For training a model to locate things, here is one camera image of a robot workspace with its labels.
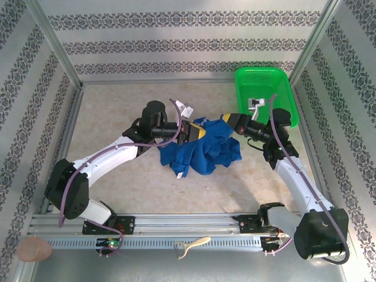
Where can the blue printed t-shirt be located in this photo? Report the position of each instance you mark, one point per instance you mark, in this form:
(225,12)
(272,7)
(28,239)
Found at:
(205,155)

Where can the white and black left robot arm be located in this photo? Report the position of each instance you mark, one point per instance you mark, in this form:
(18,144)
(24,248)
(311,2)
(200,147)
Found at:
(108,155)

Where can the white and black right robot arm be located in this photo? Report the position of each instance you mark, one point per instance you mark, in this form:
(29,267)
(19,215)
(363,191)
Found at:
(296,182)

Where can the green plastic basket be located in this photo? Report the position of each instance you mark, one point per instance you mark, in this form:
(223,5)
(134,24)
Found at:
(258,82)

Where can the beige vegetable peeler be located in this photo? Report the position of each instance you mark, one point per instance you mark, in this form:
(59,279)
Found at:
(195,243)

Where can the round brown object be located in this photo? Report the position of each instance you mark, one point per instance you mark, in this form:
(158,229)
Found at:
(33,249)

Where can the aluminium back rail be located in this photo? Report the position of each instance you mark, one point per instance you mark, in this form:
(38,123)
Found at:
(147,81)

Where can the aluminium side rail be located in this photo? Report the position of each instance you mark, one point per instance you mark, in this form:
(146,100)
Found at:
(308,123)
(69,123)

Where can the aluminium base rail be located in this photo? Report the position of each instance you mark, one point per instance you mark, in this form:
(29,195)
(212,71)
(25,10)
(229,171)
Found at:
(188,223)

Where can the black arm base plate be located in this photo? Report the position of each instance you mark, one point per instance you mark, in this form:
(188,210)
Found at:
(246,224)
(127,224)

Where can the aluminium frame post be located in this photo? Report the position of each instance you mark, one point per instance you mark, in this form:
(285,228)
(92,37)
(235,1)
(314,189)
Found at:
(313,44)
(55,44)

